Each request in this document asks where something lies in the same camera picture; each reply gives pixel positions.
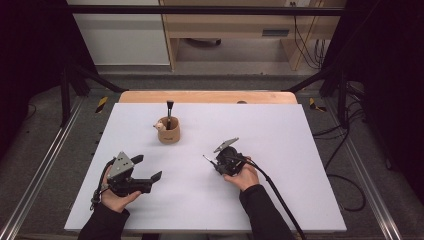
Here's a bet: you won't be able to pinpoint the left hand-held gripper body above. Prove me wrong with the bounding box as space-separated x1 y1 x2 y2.
105 151 154 198

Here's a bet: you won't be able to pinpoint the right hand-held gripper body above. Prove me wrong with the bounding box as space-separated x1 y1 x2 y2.
213 137 250 178

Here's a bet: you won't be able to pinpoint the brown cup with small figure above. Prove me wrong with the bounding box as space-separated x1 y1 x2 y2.
153 115 181 145

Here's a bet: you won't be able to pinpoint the thick black makeup brush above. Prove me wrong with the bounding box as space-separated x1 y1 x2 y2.
166 99 175 130

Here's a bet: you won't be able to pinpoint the person's left hand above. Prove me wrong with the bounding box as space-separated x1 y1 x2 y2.
99 165 143 214

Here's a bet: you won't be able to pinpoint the person's right hand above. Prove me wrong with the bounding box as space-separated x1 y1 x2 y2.
223 155 261 192

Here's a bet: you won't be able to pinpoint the yellow black floor tape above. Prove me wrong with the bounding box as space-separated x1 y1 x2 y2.
308 97 328 113
95 96 109 114

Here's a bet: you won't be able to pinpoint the wooden table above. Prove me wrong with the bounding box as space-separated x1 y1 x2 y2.
118 90 299 105

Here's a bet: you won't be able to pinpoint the white cabinet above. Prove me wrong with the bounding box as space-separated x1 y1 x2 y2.
66 0 171 67

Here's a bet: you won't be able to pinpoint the light wooden desk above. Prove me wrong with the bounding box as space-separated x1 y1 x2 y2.
159 0 346 72

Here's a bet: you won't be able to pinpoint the left hand-held gripper black cable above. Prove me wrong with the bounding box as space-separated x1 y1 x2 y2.
89 159 116 212

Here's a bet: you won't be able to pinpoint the hand-held gripper black cable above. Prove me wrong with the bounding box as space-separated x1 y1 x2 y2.
89 159 116 212
244 157 307 240

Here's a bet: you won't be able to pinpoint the right hand-held gripper black cable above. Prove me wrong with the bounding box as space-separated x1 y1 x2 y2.
244 157 307 240

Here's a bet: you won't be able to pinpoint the aluminium floor rail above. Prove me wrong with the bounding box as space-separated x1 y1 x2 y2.
0 96 86 240
324 98 404 240

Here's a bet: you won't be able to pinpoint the black metal frame stand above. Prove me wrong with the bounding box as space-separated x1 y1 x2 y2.
283 63 351 129
59 61 129 128

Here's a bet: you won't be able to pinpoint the black floor cables bundle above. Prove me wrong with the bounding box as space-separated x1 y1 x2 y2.
311 81 366 171

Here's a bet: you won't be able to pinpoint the black looped floor cable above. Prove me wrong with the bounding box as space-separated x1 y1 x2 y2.
326 173 367 212

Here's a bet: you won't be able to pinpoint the hanging black cables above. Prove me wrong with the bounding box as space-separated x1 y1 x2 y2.
289 1 329 71

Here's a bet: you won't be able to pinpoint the black horizontal frame bar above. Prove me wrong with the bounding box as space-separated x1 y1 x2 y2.
64 4 346 17

